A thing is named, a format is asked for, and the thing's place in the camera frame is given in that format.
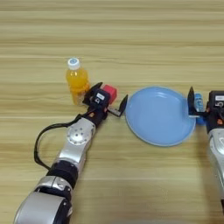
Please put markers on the right gripper labelled black box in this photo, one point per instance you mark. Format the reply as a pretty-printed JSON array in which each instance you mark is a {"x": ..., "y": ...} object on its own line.
[{"x": 217, "y": 99}]

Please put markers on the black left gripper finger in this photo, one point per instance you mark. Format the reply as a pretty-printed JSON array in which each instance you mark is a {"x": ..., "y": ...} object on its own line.
[
  {"x": 89, "y": 97},
  {"x": 124, "y": 106}
]

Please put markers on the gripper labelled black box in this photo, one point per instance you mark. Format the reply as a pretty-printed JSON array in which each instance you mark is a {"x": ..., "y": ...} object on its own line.
[
  {"x": 100, "y": 96},
  {"x": 217, "y": 99}
]

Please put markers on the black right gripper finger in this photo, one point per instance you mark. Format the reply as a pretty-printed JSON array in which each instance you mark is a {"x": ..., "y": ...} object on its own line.
[{"x": 191, "y": 103}]

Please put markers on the orange juice bottle white cap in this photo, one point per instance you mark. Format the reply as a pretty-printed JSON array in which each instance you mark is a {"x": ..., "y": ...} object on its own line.
[{"x": 76, "y": 81}]

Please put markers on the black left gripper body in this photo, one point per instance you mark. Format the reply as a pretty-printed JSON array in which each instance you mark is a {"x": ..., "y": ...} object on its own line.
[{"x": 97, "y": 115}]

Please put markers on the red cube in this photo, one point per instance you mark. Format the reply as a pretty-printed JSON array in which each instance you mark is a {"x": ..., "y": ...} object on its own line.
[{"x": 112, "y": 92}]

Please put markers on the left gripper labelled black box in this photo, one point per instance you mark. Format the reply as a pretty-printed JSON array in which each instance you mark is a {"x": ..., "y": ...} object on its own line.
[{"x": 100, "y": 96}]

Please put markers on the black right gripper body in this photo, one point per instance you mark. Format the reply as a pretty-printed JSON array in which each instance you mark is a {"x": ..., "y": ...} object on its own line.
[{"x": 214, "y": 119}]

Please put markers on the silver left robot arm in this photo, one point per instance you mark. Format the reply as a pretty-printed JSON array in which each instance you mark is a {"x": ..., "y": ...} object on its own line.
[{"x": 73, "y": 151}]

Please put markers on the blue glue stick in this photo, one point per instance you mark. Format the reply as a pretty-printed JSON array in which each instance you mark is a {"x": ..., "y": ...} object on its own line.
[{"x": 199, "y": 100}]

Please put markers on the light blue round plate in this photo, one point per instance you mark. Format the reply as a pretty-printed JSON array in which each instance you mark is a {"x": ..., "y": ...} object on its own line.
[{"x": 159, "y": 116}]

